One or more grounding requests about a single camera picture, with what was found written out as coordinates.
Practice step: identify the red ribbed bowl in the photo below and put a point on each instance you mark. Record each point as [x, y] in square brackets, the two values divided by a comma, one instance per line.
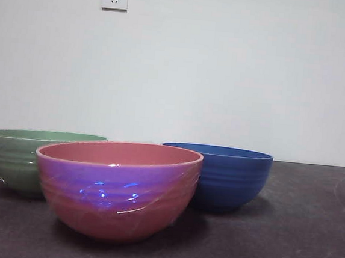
[113, 214]

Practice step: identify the green ribbed bowl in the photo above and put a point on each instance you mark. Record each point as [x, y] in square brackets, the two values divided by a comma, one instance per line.
[9, 163]

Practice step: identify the blue ribbed bowl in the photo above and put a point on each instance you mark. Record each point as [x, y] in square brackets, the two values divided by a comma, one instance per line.
[231, 182]

